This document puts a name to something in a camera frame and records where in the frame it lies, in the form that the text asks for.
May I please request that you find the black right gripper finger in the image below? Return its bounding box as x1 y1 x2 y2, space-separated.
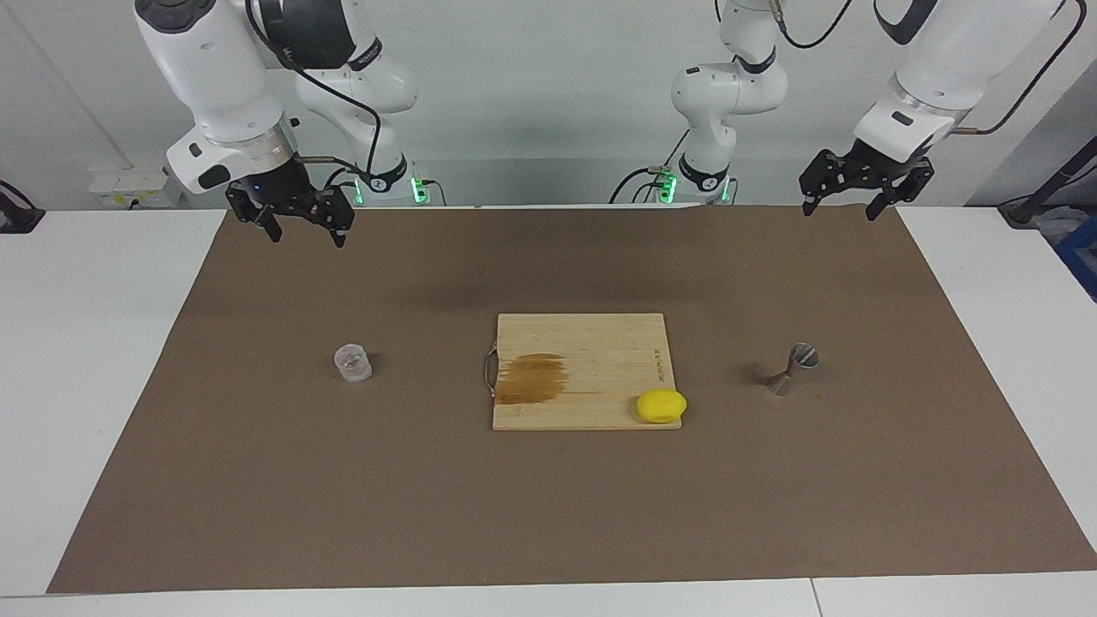
319 187 355 249
230 190 285 243

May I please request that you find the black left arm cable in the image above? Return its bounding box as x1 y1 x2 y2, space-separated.
947 0 1088 138

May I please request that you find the blue plastic box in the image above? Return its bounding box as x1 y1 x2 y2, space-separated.
1056 214 1097 301

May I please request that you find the clear plastic bag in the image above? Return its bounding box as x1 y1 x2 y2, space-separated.
1033 206 1085 245

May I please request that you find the wooden cutting board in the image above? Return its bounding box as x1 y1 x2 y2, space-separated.
484 313 683 431

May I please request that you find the brown table mat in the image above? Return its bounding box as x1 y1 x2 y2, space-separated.
47 204 1097 594

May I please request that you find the black tripod stand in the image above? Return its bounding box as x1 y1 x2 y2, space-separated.
998 133 1097 228

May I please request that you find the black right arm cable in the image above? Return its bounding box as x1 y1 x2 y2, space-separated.
244 0 382 185

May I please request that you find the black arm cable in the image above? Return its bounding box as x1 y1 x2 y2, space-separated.
244 0 382 185
947 0 1088 138

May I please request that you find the white wall socket box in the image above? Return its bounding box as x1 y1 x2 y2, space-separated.
88 167 185 209

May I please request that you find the black clamp stand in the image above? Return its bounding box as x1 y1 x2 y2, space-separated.
0 180 45 234

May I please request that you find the steel jigger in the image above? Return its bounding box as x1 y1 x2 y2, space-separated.
767 342 819 397

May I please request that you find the black base cable bundle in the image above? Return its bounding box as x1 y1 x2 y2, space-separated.
324 167 361 207
610 129 691 205

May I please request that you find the yellow lemon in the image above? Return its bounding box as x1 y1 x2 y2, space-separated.
636 389 687 425

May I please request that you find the clear glass cup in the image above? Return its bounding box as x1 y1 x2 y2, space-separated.
333 344 374 383

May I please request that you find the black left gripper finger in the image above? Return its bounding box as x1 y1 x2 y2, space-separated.
799 151 845 215
866 161 935 221

